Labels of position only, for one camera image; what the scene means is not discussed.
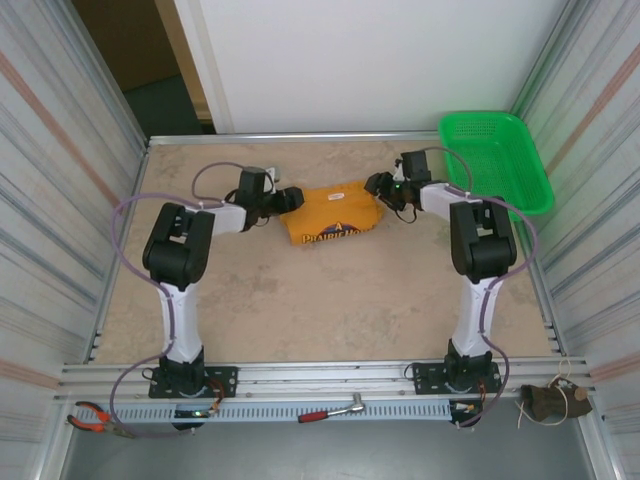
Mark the yellow t-shirt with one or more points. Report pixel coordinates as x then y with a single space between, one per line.
330 215

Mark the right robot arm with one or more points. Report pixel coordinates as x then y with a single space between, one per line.
475 320

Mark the brown wooden door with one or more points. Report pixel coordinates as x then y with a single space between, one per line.
125 40

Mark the green plastic basket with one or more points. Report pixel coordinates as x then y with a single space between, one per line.
515 165

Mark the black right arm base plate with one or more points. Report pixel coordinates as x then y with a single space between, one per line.
425 380

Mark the brown cloth pouch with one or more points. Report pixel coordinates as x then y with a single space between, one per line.
550 402

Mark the aluminium table edge rail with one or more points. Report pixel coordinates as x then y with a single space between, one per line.
300 137

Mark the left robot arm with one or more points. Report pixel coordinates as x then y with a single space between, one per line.
180 320

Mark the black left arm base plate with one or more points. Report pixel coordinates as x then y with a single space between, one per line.
225 382

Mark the aluminium mounting rail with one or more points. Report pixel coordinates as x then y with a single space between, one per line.
325 382

